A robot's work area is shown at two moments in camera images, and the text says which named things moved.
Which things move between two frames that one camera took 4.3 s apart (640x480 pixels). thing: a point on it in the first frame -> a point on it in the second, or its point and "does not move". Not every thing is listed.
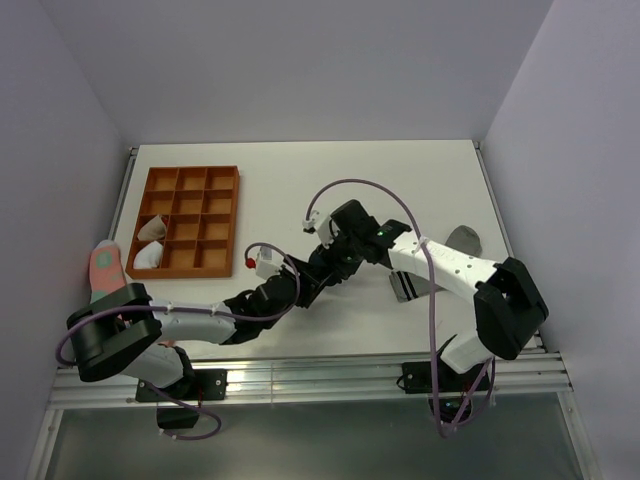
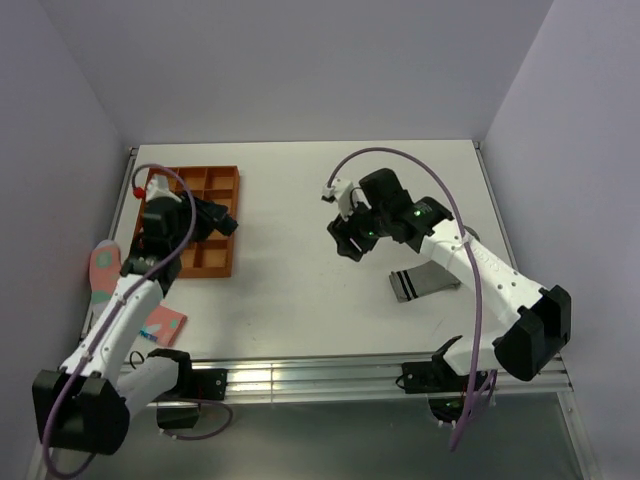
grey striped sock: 407,287 does not move
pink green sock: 106,272 does not move
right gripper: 328,257 -> 345,230
